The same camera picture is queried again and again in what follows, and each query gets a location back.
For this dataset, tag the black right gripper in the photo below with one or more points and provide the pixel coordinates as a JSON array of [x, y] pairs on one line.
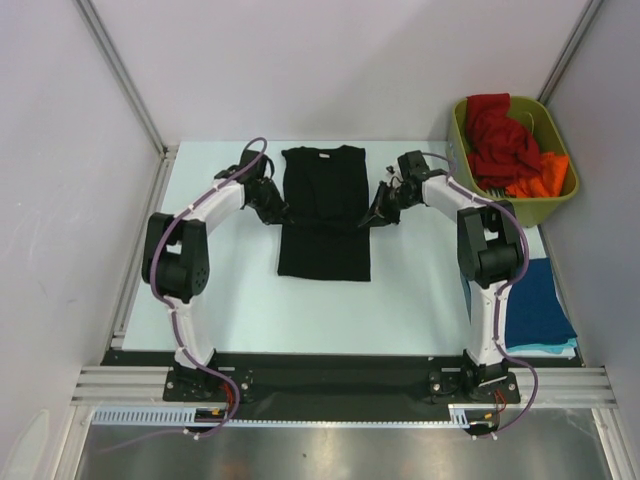
[[386, 201]]

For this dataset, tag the white slotted cable duct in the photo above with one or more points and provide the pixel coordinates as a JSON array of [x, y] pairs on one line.
[[443, 417]]

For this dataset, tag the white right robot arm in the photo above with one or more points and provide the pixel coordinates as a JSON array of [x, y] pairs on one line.
[[492, 251]]

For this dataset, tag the aluminium frame post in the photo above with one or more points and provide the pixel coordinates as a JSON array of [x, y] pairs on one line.
[[577, 36], [111, 56]]

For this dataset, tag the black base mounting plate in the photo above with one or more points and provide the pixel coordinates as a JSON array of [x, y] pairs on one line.
[[383, 387]]

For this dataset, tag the folded dark blue t shirt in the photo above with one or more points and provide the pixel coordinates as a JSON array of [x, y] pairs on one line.
[[534, 314]]

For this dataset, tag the green plastic basket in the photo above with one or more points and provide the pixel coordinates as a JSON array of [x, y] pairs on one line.
[[534, 116]]

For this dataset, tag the aluminium frame post right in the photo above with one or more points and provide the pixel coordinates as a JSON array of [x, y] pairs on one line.
[[577, 36]]

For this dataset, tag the folded light blue t shirt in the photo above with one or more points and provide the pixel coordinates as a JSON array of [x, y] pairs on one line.
[[565, 350]]

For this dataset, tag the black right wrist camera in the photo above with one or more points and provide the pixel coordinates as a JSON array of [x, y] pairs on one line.
[[411, 166]]

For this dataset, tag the red t shirt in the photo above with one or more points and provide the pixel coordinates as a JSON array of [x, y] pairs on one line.
[[502, 151]]

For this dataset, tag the black t shirt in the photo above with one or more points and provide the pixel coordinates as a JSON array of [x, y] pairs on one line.
[[327, 191]]

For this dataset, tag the aluminium frame post left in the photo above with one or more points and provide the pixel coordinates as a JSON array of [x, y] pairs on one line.
[[111, 56]]

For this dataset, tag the orange t shirt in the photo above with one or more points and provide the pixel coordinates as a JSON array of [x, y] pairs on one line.
[[548, 183]]

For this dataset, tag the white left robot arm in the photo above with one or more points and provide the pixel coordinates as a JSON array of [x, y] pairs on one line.
[[176, 262]]

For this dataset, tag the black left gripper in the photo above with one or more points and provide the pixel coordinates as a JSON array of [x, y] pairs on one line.
[[277, 212]]

